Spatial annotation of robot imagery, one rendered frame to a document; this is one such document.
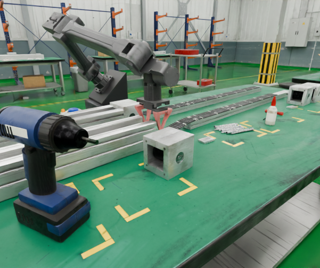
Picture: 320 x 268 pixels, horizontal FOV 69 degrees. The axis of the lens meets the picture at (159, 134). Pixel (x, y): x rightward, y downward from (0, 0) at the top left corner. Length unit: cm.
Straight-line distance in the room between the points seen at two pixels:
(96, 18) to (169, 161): 859
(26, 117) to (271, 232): 122
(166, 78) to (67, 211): 42
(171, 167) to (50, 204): 28
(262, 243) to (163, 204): 85
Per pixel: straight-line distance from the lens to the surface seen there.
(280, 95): 160
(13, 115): 43
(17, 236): 51
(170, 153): 55
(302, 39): 1208
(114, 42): 76
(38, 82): 564
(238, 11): 1403
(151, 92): 73
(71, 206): 45
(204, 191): 56
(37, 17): 848
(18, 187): 61
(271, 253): 127
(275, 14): 715
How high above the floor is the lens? 110
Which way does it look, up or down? 22 degrees down
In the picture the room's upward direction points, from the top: straight up
